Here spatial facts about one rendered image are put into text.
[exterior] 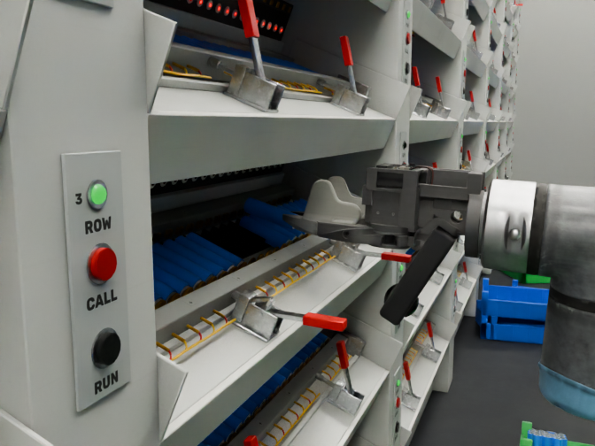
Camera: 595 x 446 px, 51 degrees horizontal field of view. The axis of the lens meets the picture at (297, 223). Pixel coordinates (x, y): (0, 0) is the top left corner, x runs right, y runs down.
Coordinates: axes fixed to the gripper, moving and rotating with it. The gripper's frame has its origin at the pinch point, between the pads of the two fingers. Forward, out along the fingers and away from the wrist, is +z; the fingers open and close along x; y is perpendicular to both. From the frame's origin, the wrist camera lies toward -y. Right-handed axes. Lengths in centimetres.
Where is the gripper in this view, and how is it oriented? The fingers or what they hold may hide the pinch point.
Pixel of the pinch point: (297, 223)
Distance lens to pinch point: 69.7
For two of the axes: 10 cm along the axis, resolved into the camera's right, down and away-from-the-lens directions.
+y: 0.4, -9.8, -1.8
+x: -3.7, 1.5, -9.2
